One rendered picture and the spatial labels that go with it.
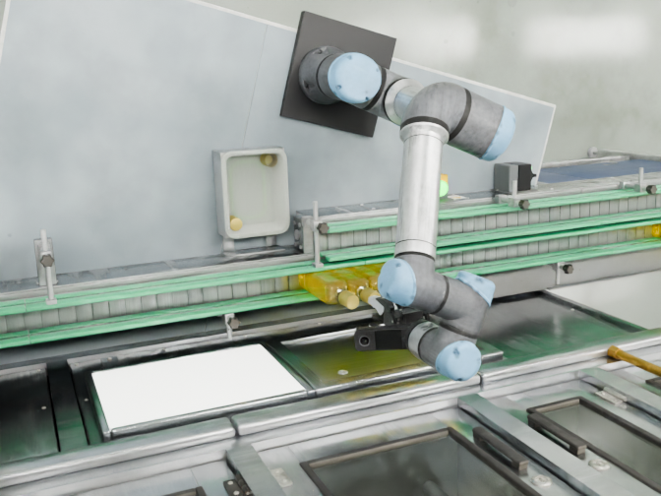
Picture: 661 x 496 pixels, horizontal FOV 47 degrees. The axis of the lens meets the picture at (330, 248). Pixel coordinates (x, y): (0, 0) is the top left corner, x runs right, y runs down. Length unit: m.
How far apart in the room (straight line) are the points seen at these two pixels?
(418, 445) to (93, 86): 1.13
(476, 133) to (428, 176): 0.18
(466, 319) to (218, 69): 0.97
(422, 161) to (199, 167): 0.76
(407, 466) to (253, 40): 1.16
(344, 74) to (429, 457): 0.92
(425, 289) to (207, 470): 0.51
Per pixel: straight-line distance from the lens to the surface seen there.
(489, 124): 1.57
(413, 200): 1.41
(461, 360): 1.40
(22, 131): 1.96
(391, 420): 1.59
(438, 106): 1.50
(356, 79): 1.88
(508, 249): 2.32
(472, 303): 1.40
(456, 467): 1.43
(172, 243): 2.03
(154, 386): 1.71
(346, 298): 1.76
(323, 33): 2.09
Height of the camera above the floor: 2.71
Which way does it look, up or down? 64 degrees down
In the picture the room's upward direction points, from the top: 116 degrees clockwise
